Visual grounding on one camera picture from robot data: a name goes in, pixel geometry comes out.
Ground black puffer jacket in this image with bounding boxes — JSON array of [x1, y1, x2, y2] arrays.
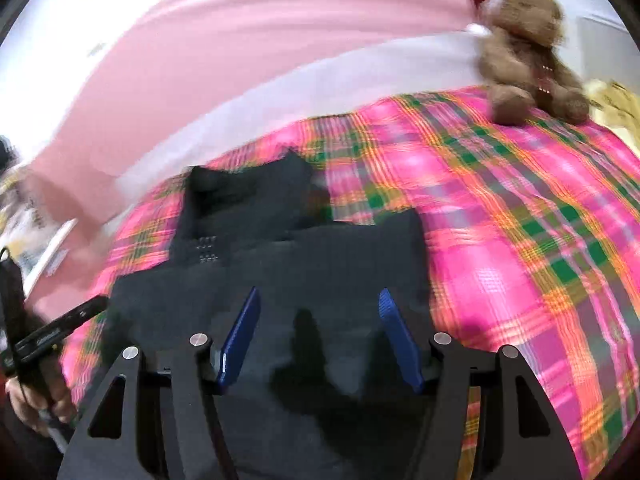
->
[[98, 153, 428, 479]]

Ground person's left hand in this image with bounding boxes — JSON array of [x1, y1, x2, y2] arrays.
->
[[6, 356, 77, 438]]

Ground pineapple print curtain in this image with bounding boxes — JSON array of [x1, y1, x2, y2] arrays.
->
[[1, 164, 77, 298]]

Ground pink plaid bed sheet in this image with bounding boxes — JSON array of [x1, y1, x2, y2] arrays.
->
[[60, 84, 640, 480]]

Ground white pillow strip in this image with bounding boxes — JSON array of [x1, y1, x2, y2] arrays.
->
[[116, 30, 480, 204]]

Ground brown teddy bear santa hat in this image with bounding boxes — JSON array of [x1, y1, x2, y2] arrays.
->
[[472, 0, 589, 126]]

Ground yellow cloth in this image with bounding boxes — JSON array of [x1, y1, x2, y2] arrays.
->
[[584, 79, 640, 156]]

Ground pink headboard cover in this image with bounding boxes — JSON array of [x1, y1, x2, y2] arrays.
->
[[1, 0, 472, 316]]

